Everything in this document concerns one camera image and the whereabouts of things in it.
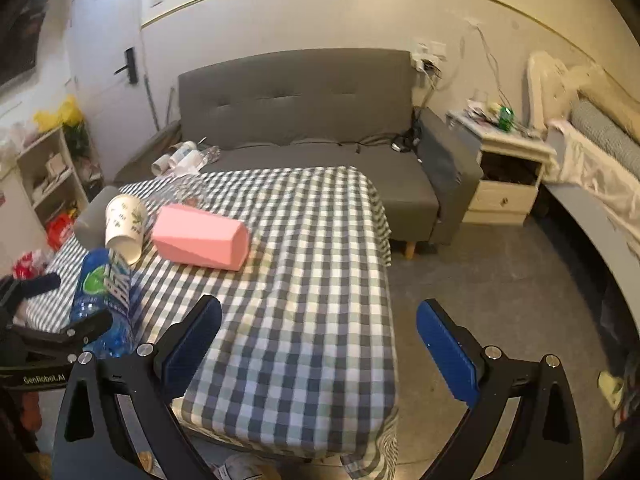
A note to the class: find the blue plastic bottle cup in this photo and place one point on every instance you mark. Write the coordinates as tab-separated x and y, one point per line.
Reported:
104	283

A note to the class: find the green bottle on nightstand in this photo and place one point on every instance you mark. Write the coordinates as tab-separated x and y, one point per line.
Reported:
505	119

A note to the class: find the black door handle lock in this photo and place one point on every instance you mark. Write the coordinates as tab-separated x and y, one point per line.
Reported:
130	67

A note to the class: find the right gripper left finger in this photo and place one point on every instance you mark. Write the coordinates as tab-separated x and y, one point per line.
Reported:
91	438

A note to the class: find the bed with white headboard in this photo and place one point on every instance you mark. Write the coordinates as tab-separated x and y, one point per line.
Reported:
591	183

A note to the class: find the grey cylindrical cup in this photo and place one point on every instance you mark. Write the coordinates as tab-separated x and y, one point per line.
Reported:
89	227

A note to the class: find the wall socket with plugs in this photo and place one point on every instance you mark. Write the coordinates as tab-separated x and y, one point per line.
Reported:
428	56

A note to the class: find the clear bottle on sofa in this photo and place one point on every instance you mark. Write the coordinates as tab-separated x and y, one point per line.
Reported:
209	154

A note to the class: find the grey sofa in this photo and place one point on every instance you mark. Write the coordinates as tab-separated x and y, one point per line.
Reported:
328	107

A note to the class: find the pink hexagonal cup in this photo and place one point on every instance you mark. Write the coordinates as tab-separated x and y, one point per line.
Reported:
192	236

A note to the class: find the white paper cup green print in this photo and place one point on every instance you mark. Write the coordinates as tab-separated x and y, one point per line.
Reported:
125	222

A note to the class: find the white shelf unit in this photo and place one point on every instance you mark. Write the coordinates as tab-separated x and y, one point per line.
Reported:
50	177

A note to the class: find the red gift bag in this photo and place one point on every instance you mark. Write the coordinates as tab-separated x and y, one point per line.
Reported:
58	230

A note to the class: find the black range hood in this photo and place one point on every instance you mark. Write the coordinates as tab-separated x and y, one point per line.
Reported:
19	48

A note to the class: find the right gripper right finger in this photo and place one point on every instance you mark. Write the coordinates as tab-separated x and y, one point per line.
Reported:
544	440

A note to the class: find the white door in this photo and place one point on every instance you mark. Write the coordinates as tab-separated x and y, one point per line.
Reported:
118	115

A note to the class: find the yellow plastic bag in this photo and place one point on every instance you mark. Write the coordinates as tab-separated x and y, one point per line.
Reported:
68	113

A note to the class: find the white bedside table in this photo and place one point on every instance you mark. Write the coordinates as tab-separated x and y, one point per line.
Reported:
513	167

